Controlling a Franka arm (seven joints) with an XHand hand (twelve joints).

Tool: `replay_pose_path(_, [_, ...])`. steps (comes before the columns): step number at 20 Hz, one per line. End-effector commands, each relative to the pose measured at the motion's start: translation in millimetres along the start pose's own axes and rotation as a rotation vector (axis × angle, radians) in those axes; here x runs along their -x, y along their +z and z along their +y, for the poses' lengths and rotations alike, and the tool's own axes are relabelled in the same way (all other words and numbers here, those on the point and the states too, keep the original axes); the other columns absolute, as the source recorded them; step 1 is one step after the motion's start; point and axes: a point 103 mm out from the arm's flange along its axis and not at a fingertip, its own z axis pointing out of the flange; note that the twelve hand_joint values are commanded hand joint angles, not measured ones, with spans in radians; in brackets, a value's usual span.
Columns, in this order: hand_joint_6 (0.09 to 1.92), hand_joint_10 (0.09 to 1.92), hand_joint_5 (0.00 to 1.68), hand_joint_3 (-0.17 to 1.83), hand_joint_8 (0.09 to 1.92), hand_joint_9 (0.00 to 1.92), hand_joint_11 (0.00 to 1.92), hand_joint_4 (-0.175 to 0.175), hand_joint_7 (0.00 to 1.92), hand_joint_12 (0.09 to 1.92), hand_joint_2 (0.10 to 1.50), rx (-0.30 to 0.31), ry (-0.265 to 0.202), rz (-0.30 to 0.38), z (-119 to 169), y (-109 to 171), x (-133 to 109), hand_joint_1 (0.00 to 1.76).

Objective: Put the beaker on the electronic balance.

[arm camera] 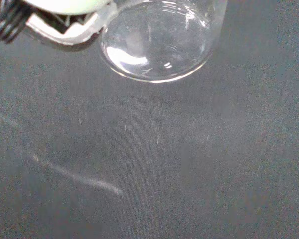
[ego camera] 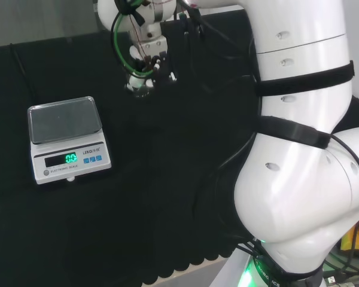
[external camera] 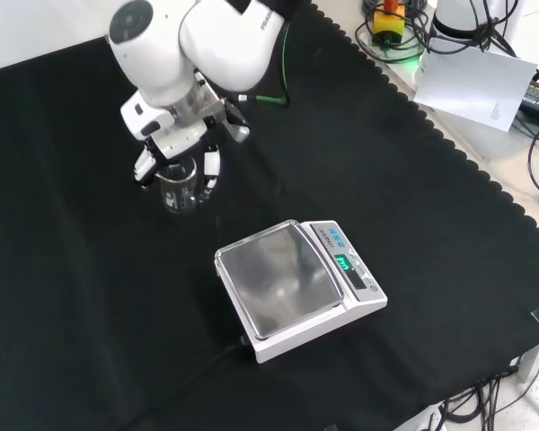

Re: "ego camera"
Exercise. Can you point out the black bench cloth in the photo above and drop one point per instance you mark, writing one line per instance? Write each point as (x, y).
(155, 167)

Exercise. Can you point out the white electronic balance steel pan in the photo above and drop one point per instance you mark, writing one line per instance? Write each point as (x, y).
(66, 143)

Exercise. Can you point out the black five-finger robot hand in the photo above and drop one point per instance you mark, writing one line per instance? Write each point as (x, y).
(152, 48)

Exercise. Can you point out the clear glass beaker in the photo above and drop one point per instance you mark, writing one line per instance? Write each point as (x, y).
(140, 91)

